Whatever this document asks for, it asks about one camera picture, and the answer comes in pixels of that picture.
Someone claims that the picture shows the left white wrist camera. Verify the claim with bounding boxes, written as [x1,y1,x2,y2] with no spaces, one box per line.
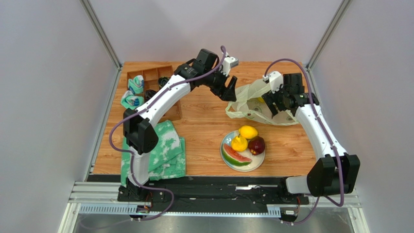
[219,52,239,76]

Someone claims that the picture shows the avocado print plastic bag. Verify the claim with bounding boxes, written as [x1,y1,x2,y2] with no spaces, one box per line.
[225,79,299,126]

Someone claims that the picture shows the purple cable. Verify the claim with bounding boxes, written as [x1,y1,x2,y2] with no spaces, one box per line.
[264,58,345,226]
[108,45,227,222]

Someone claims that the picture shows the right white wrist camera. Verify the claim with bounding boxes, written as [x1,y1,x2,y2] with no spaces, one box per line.
[262,71,283,93]

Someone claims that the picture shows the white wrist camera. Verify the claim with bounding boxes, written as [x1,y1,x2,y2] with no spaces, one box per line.
[219,52,239,76]
[262,71,283,93]

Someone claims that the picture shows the aluminium frame post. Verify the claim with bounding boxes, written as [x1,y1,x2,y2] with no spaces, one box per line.
[80,0,122,70]
[307,0,353,70]

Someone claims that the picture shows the blue cream ceramic plate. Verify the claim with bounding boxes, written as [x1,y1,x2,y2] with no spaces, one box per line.
[220,131,265,172]

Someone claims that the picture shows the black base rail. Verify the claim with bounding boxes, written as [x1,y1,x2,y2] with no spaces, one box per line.
[117,176,309,214]

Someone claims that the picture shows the aluminium frame post left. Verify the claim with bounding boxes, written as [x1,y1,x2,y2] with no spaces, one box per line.
[80,0,122,70]

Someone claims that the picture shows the wooden compartment tray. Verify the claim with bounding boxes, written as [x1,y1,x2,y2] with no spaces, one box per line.
[127,66,182,122]

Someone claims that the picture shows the dark red fake fruit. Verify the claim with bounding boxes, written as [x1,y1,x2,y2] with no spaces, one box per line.
[248,136,266,155]

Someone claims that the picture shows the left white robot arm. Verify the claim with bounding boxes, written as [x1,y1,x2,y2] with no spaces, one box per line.
[122,47,239,188]

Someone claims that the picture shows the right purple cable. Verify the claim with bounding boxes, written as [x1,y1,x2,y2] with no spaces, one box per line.
[264,58,345,226]

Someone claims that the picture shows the yellow fake lemon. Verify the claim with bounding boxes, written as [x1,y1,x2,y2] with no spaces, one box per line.
[238,125,259,140]

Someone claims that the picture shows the yellow fake pear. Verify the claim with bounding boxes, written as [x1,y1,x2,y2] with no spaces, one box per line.
[230,134,248,152]

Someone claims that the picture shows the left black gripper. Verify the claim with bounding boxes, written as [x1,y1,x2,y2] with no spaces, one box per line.
[203,67,237,102]

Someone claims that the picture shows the aluminium frame post right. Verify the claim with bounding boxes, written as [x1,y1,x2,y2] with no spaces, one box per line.
[307,0,353,70]

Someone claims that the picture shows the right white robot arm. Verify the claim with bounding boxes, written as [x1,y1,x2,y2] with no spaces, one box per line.
[262,71,361,197]

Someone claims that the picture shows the green white tie-dye cloth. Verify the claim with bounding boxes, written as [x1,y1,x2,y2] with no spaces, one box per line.
[120,119,187,186]

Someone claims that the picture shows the teal white rolled sock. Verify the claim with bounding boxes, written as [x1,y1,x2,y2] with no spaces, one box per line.
[128,75,144,95]

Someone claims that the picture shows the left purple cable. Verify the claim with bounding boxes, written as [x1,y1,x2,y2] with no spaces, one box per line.
[108,45,227,222]

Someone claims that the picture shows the fake watermelon slice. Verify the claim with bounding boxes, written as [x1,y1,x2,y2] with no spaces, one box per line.
[221,144,252,166]

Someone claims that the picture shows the black rolled sock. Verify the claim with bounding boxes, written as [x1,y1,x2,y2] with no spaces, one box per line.
[144,89,157,102]

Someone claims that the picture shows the dark green rolled sock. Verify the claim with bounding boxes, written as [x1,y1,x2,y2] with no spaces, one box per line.
[158,77,170,89]

